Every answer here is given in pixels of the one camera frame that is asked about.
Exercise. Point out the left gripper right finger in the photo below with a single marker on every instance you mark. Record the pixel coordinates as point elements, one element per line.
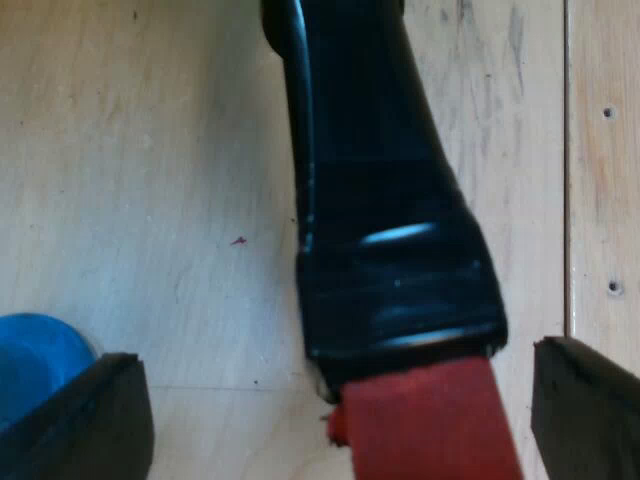
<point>590,400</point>

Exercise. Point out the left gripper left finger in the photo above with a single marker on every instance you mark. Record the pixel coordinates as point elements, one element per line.
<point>90,425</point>

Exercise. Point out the bright blue tamper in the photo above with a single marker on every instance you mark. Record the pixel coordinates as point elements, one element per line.
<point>35,360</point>

